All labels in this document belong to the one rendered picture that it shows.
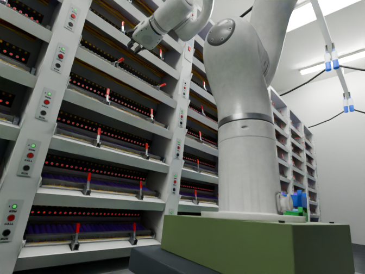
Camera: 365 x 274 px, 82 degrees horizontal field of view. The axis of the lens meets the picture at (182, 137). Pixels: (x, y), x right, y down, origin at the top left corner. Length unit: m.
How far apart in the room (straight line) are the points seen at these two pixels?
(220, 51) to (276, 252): 0.36
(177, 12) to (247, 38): 0.43
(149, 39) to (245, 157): 0.69
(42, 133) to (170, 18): 0.62
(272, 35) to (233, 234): 0.47
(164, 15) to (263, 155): 0.64
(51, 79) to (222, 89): 0.69
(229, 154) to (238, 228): 0.14
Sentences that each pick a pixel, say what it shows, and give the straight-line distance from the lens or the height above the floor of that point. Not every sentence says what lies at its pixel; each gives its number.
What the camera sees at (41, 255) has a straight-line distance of 0.94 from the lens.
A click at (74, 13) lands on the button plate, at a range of 1.13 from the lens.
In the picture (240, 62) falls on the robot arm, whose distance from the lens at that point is 0.47.
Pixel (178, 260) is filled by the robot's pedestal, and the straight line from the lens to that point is 0.40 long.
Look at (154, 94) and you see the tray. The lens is 1.22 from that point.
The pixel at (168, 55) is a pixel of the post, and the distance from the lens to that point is 1.63.
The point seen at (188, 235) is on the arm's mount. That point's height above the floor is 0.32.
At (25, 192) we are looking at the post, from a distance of 0.89.
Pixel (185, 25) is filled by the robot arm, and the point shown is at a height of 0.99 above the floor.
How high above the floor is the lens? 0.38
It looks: 17 degrees up
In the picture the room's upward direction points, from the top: 6 degrees clockwise
